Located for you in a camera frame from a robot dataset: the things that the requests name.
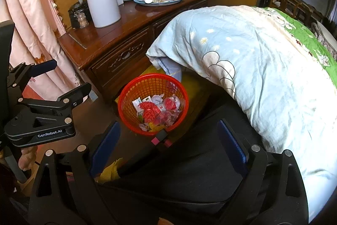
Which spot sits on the black pink clamp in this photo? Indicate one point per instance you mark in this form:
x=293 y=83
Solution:
x=160 y=139

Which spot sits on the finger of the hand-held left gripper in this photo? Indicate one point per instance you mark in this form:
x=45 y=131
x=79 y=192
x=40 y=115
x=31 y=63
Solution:
x=76 y=93
x=44 y=67

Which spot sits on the crumpled white tissue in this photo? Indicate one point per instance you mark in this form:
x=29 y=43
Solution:
x=143 y=127

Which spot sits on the dark wooden cabinet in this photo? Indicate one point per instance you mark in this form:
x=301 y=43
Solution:
x=118 y=30

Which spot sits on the white pillow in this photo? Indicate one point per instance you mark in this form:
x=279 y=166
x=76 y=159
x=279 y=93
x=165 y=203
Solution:
x=326 y=35

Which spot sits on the red knot ornament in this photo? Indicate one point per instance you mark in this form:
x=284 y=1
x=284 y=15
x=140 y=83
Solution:
x=150 y=110

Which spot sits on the wooden desk with chairs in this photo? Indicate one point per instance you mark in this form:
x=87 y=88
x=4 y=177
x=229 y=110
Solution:
x=289 y=3

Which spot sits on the pink printed curtain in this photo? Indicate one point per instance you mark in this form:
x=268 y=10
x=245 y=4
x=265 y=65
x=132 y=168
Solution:
x=31 y=16

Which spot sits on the person's black trousers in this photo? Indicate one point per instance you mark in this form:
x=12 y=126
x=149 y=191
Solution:
x=184 y=175

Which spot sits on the person's left hand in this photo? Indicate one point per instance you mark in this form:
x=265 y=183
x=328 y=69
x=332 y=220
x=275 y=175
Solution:
x=27 y=159

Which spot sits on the clear tub with red contents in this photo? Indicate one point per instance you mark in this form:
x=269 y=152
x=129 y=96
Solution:
x=172 y=102

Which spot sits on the small glass jar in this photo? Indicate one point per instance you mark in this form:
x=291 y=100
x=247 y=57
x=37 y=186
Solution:
x=81 y=20

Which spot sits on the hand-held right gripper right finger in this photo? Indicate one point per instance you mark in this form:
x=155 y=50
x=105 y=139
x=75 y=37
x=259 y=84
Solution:
x=233 y=143

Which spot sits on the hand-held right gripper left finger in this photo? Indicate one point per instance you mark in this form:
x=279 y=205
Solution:
x=105 y=147

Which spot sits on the printed cartoon blanket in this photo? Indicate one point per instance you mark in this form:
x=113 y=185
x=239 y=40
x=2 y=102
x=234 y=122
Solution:
x=263 y=69

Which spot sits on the red plastic mesh basket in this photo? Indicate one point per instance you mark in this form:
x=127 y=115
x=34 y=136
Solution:
x=176 y=88

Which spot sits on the yellow wrapper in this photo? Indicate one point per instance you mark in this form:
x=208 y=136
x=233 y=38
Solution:
x=154 y=126

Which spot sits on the yellow cloth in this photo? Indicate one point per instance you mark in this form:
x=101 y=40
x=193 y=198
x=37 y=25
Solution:
x=109 y=172

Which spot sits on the black lidded pot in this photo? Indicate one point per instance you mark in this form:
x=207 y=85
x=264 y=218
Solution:
x=75 y=7

